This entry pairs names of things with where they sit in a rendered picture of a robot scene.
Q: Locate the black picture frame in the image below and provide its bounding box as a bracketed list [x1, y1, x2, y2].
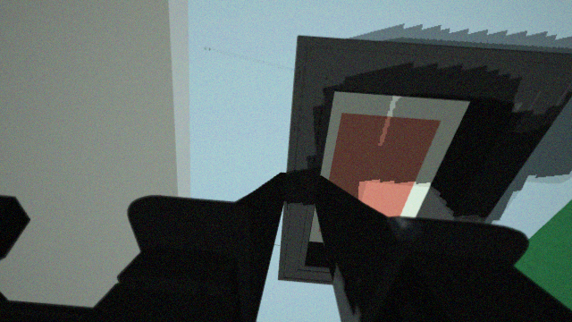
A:
[278, 36, 572, 284]

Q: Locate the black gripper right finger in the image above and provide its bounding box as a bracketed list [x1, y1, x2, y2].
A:
[315, 175, 529, 322]

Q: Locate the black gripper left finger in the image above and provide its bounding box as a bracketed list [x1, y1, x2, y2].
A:
[127, 173, 286, 322]

